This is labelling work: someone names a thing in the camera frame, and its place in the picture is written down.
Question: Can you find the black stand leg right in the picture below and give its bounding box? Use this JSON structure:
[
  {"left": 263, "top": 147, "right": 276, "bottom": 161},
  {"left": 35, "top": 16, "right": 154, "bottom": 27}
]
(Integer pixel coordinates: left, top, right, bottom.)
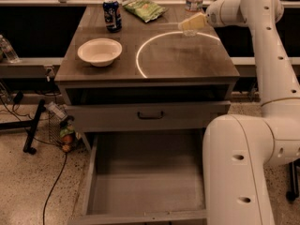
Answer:
[{"left": 286, "top": 158, "right": 300, "bottom": 203}]

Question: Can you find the wire basket with snacks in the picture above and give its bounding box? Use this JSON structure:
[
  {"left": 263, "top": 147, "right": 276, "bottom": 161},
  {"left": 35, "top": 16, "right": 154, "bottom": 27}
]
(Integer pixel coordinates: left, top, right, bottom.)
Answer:
[{"left": 46, "top": 102, "right": 78, "bottom": 153}]

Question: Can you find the black floor cable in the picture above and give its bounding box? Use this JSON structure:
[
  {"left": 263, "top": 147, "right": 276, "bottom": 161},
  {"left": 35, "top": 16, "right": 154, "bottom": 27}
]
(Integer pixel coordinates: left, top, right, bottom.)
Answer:
[{"left": 41, "top": 152, "right": 69, "bottom": 225}]

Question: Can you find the black power adapter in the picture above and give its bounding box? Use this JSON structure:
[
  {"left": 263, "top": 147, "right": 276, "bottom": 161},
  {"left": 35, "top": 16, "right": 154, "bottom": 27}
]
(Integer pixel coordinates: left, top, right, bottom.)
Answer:
[{"left": 13, "top": 91, "right": 23, "bottom": 104}]

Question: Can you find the black stand leg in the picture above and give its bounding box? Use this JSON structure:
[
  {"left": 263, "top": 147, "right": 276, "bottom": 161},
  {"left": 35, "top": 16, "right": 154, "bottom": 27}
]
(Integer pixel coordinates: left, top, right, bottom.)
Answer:
[
  {"left": 286, "top": 158, "right": 300, "bottom": 203},
  {"left": 0, "top": 99, "right": 46, "bottom": 155}
]

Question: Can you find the clear plastic water bottle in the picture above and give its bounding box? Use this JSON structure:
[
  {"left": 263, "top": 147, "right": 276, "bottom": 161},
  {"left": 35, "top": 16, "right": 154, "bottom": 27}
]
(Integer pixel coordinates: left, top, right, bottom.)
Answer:
[{"left": 183, "top": 0, "right": 203, "bottom": 37}]

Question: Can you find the black stand leg left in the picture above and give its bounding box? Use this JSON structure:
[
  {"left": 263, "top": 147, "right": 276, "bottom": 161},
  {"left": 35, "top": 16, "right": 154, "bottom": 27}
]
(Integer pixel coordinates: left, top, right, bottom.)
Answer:
[{"left": 0, "top": 99, "right": 46, "bottom": 155}]

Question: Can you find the open grey middle drawer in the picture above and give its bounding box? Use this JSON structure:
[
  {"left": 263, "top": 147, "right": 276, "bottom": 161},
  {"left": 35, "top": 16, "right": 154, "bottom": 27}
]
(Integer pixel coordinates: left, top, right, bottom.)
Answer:
[{"left": 67, "top": 129, "right": 207, "bottom": 225}]

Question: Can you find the green chip bag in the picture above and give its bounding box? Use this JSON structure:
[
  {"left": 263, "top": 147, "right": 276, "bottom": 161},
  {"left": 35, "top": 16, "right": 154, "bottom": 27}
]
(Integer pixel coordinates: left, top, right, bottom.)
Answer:
[{"left": 122, "top": 0, "right": 167, "bottom": 23}]

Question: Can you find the grey upper drawer with handle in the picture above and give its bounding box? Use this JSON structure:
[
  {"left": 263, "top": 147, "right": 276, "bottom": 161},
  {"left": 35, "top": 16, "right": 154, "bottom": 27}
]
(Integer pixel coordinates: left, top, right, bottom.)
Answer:
[{"left": 67, "top": 101, "right": 231, "bottom": 133}]

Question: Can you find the white paper bowl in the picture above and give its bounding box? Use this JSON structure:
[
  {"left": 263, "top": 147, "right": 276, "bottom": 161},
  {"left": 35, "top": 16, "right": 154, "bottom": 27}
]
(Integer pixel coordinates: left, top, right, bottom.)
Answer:
[{"left": 77, "top": 38, "right": 123, "bottom": 67}]

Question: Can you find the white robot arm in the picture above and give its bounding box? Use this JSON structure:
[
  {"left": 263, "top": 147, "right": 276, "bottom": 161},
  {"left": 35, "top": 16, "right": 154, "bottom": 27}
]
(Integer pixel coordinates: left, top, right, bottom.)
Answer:
[{"left": 178, "top": 0, "right": 300, "bottom": 225}]

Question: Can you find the water bottle on left ledge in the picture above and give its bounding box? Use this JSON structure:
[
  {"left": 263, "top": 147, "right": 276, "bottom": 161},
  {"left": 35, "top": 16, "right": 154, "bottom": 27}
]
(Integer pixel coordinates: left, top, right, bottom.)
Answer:
[{"left": 0, "top": 35, "right": 20, "bottom": 63}]

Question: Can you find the blue soda can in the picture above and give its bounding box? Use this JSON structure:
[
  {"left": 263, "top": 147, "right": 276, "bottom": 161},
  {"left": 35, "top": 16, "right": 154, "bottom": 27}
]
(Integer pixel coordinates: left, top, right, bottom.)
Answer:
[{"left": 102, "top": 0, "right": 122, "bottom": 33}]

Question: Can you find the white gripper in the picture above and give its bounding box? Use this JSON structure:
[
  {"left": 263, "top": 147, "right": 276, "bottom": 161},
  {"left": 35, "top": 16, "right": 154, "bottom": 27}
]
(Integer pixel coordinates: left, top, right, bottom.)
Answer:
[{"left": 178, "top": 0, "right": 228, "bottom": 31}]

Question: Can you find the grey drawer cabinet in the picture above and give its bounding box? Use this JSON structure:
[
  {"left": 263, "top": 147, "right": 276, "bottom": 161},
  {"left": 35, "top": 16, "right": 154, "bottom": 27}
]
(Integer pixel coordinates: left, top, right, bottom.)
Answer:
[{"left": 55, "top": 5, "right": 239, "bottom": 147}]

